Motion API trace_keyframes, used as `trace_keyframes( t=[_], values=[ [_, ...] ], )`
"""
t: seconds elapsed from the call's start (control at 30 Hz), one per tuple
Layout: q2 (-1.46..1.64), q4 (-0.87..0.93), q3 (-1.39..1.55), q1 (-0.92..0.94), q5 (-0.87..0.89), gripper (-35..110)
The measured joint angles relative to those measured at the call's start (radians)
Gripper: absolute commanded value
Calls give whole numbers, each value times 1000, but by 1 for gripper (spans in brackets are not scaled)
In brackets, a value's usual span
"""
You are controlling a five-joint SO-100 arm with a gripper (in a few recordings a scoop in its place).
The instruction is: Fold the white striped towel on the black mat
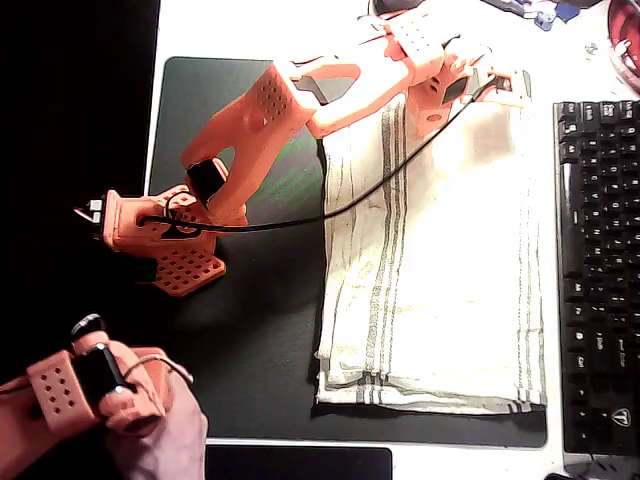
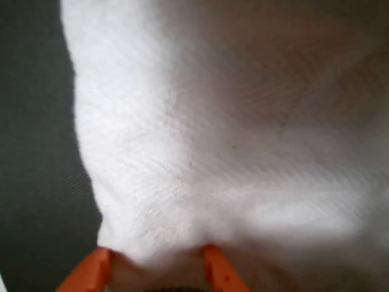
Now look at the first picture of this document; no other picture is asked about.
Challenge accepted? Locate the white striped towel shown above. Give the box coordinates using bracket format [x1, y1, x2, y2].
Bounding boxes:
[314, 92, 549, 417]

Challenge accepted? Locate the orange leader arm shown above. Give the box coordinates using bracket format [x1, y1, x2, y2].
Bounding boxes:
[0, 312, 196, 480]

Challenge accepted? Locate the person's hand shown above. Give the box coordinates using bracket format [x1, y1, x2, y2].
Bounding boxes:
[102, 383, 210, 480]

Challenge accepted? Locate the grey round object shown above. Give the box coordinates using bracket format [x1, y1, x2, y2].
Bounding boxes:
[368, 0, 426, 17]

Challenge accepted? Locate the purple and white object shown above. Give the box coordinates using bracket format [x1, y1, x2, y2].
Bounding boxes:
[479, 0, 534, 19]

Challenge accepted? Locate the blue plastic part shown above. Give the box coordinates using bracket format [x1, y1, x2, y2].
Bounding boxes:
[532, 7, 558, 32]

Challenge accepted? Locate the dark blue object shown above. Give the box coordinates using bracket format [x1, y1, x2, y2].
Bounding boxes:
[554, 0, 606, 24]

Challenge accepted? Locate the red bowl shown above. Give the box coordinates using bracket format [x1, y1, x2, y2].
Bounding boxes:
[606, 0, 640, 95]

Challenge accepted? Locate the black computer keyboard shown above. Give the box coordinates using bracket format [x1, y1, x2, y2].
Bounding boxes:
[552, 99, 640, 457]

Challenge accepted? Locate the black desk mat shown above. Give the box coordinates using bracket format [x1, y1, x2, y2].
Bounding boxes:
[142, 55, 549, 449]

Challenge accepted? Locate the black flat pad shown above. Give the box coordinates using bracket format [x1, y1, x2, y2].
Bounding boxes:
[205, 444, 394, 480]

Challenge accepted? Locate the orange gripper camera module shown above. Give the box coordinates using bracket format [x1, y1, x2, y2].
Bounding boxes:
[480, 68, 532, 109]

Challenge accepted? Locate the black camera cable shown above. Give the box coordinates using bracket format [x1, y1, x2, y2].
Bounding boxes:
[137, 72, 511, 239]

